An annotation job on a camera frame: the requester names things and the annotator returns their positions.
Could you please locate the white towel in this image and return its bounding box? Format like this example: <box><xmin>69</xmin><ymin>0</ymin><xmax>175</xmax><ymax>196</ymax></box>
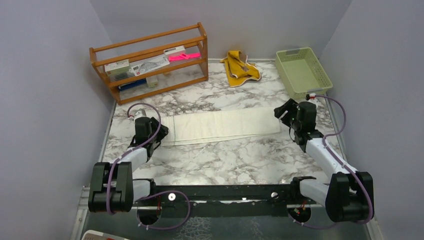
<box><xmin>161</xmin><ymin>107</ymin><xmax>281</xmax><ymax>146</ymax></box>

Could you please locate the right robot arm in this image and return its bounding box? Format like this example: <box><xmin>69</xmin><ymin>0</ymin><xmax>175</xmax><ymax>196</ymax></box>
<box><xmin>273</xmin><ymin>98</ymin><xmax>374</xmax><ymax>224</ymax></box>

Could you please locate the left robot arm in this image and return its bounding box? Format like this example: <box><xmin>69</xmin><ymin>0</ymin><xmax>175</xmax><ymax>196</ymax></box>
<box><xmin>87</xmin><ymin>116</ymin><xmax>169</xmax><ymax>214</ymax></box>

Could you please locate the green plastic basket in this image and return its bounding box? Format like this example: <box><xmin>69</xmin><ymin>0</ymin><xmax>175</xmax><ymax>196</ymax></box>
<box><xmin>275</xmin><ymin>47</ymin><xmax>333</xmax><ymax>100</ymax></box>

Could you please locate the small white green box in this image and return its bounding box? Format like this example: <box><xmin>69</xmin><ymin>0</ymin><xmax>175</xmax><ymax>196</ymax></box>
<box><xmin>145</xmin><ymin>75</ymin><xmax>159</xmax><ymax>88</ymax></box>

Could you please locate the blue box on shelf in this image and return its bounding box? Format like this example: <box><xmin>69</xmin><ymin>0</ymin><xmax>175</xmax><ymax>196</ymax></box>
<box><xmin>117</xmin><ymin>78</ymin><xmax>147</xmax><ymax>92</ymax></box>

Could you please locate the wooden shelf rack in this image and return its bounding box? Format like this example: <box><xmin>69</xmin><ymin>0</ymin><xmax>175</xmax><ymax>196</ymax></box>
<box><xmin>89</xmin><ymin>22</ymin><xmax>209</xmax><ymax>105</ymax></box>

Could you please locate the clear protractor ruler pack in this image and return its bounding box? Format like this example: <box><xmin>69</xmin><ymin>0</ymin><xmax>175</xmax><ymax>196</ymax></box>
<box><xmin>129</xmin><ymin>54</ymin><xmax>170</xmax><ymax>76</ymax></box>

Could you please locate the white box with red label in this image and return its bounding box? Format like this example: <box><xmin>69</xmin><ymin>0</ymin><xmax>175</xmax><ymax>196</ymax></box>
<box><xmin>103</xmin><ymin>59</ymin><xmax>130</xmax><ymax>81</ymax></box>

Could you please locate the yellow towel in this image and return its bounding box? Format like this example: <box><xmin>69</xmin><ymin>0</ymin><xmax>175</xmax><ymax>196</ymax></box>
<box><xmin>219</xmin><ymin>50</ymin><xmax>262</xmax><ymax>88</ymax></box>

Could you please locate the pink ruler set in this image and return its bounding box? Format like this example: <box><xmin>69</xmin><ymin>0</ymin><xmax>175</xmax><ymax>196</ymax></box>
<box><xmin>168</xmin><ymin>52</ymin><xmax>202</xmax><ymax>62</ymax></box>

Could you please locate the white pack behind pink ruler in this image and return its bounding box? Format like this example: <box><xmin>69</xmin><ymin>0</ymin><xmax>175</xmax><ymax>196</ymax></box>
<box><xmin>163</xmin><ymin>45</ymin><xmax>186</xmax><ymax>58</ymax></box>

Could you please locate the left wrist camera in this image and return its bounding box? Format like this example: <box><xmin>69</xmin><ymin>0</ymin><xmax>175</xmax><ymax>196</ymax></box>
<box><xmin>128</xmin><ymin>109</ymin><xmax>147</xmax><ymax>121</ymax></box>

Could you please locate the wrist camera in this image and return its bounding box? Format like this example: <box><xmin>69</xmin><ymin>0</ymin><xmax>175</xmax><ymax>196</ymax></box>
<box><xmin>128</xmin><ymin>109</ymin><xmax>147</xmax><ymax>121</ymax></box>
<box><xmin>305</xmin><ymin>93</ymin><xmax>318</xmax><ymax>105</ymax></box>

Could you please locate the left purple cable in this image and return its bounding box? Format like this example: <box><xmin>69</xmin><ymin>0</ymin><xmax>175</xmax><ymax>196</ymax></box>
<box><xmin>105</xmin><ymin>102</ymin><xmax>192</xmax><ymax>232</ymax></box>

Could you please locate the purple cable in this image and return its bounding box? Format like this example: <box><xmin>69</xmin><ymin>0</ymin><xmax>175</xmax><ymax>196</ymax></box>
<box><xmin>105</xmin><ymin>102</ymin><xmax>192</xmax><ymax>232</ymax></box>
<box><xmin>286</xmin><ymin>94</ymin><xmax>375</xmax><ymax>230</ymax></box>

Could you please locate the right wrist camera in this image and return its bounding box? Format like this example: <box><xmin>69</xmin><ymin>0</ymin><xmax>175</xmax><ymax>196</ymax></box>
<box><xmin>305</xmin><ymin>93</ymin><xmax>318</xmax><ymax>105</ymax></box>

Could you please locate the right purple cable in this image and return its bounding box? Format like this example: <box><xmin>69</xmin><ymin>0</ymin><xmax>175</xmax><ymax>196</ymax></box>
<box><xmin>286</xmin><ymin>94</ymin><xmax>375</xmax><ymax>230</ymax></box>

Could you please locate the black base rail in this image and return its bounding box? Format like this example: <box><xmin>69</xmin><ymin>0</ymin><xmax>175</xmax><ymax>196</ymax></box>
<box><xmin>132</xmin><ymin>184</ymin><xmax>314</xmax><ymax>219</ymax></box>

